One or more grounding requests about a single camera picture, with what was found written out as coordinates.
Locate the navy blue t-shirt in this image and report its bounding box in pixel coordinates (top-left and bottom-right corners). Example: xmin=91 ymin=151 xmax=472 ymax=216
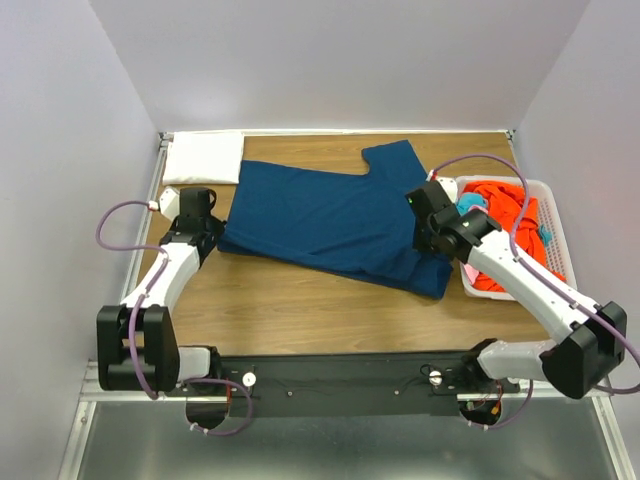
xmin=218 ymin=140 xmax=453 ymax=299

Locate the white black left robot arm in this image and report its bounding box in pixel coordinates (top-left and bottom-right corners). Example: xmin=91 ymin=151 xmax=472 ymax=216
xmin=95 ymin=187 xmax=226 ymax=399

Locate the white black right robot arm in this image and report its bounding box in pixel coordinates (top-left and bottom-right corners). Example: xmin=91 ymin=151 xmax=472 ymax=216
xmin=405 ymin=181 xmax=627 ymax=399

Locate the turquoise t-shirt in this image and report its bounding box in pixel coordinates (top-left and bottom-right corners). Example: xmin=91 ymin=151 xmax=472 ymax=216
xmin=456 ymin=192 xmax=488 ymax=216

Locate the pink t-shirt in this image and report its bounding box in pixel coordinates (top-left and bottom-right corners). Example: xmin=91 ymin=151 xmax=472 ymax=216
xmin=462 ymin=264 xmax=480 ymax=285

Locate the folded white t-shirt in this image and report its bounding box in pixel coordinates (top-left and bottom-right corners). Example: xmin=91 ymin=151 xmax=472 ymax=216
xmin=162 ymin=131 xmax=244 ymax=185

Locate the white plastic laundry basket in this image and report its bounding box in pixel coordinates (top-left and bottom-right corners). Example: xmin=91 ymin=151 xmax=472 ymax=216
xmin=456 ymin=175 xmax=577 ymax=301

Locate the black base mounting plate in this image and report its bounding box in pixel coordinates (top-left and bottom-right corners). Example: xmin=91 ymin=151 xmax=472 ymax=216
xmin=176 ymin=350 xmax=520 ymax=418

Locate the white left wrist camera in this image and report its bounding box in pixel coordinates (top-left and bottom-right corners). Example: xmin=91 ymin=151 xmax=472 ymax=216
xmin=147 ymin=187 xmax=180 ymax=220

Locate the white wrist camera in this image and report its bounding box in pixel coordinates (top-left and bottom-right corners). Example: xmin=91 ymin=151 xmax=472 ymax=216
xmin=427 ymin=170 xmax=458 ymax=203
xmin=147 ymin=187 xmax=180 ymax=220

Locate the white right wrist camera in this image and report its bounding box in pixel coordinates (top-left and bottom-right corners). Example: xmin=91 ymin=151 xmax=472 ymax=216
xmin=427 ymin=170 xmax=458 ymax=203

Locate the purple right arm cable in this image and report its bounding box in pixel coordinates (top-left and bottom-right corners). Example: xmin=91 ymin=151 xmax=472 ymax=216
xmin=427 ymin=152 xmax=640 ymax=431

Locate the aluminium frame rail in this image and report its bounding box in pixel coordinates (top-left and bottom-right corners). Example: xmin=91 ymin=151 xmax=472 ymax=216
xmin=57 ymin=130 xmax=174 ymax=480

